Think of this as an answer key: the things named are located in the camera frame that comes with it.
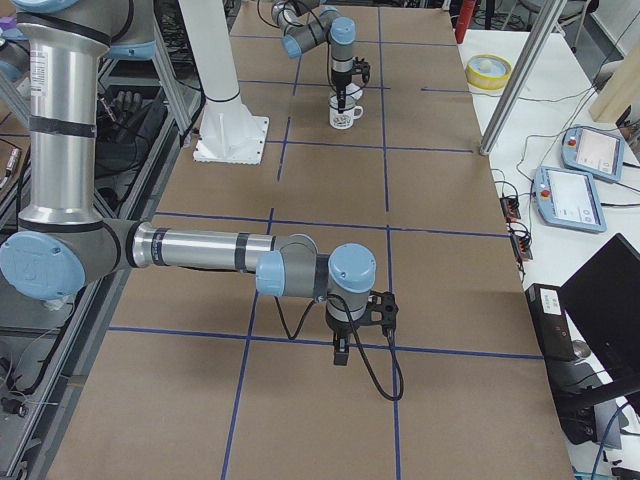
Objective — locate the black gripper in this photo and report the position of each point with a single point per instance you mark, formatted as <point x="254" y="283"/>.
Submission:
<point x="339" y="84"/>
<point x="340" y="329"/>

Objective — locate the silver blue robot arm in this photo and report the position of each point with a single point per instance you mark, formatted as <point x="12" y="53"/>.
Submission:
<point x="63" y="243"/>
<point x="303" y="29"/>

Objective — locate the white enamel mug blue rim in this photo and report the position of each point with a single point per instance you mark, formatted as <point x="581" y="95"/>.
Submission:
<point x="345" y="119"/>

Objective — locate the yellow tape roll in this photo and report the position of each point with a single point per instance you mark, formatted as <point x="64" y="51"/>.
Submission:
<point x="488" y="72"/>

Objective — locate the red cylinder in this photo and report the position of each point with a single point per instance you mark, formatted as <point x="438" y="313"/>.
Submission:
<point x="464" y="18"/>

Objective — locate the black computer box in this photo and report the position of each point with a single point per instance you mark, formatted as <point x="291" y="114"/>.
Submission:
<point x="550" y="322"/>

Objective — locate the near blue teach pendant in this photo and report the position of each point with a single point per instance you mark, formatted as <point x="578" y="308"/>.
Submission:
<point x="568" y="199"/>

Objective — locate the blue teach pendant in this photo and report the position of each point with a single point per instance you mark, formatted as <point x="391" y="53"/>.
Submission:
<point x="568" y="199"/>
<point x="594" y="151"/>

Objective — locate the black laptop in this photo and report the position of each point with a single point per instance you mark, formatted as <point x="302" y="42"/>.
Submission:
<point x="602" y="300"/>

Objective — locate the far blue teach pendant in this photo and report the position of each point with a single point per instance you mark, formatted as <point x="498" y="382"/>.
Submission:
<point x="594" y="151"/>

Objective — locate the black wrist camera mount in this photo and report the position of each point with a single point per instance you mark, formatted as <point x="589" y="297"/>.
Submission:
<point x="381" y="310"/>
<point x="361" y="68"/>

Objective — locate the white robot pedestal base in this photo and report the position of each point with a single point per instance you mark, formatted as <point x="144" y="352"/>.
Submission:
<point x="228" y="132"/>

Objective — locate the aluminium frame post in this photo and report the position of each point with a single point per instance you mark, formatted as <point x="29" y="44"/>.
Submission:
<point x="536" y="40"/>

